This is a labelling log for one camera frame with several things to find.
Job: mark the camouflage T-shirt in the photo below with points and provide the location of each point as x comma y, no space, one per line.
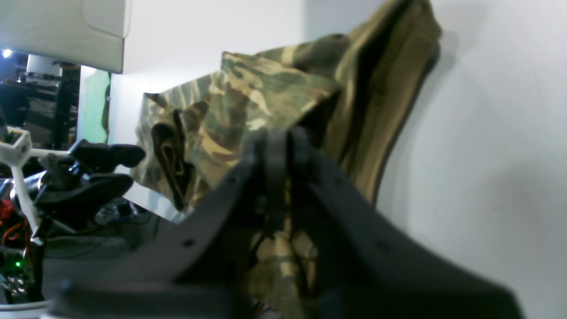
352,91

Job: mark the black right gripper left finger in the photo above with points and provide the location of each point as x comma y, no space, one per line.
194,271

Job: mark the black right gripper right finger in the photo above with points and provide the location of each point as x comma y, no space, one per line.
367,268

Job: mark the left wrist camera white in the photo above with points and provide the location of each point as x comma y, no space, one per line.
15,148

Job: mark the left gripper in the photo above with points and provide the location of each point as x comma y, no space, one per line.
79,203

